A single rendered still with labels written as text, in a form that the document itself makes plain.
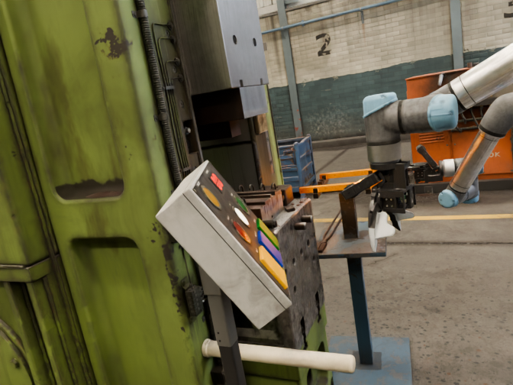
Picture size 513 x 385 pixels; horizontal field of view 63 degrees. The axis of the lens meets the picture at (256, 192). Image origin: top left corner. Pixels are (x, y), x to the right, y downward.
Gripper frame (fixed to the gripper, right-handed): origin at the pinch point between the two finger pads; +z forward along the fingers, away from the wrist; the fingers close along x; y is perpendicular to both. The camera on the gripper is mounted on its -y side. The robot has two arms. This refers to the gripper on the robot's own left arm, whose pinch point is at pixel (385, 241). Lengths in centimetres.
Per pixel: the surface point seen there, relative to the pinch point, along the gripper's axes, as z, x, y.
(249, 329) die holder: 40, 2, -56
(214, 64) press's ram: -50, 0, -47
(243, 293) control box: -6.1, -44.1, -6.6
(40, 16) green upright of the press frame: -71, -31, -81
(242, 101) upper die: -39, 6, -44
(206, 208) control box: -23, -46, -9
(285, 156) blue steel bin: 37, 319, -271
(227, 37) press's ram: -57, 4, -44
